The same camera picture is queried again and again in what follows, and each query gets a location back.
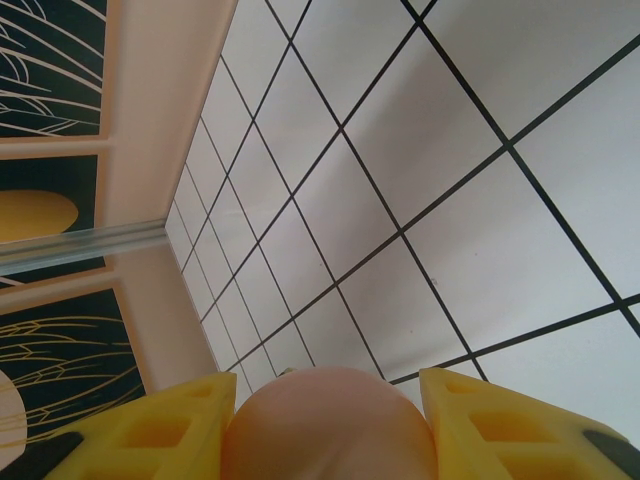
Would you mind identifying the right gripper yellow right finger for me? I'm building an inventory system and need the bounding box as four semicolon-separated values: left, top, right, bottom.
418;367;640;480

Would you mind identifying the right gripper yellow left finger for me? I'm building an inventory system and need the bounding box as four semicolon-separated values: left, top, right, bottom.
27;371;239;480

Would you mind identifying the salmon pink rectangular charging case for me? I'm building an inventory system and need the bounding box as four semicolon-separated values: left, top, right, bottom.
221;365;437;480

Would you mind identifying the aluminium corner post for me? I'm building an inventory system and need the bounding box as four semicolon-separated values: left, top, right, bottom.
0;218;170;277

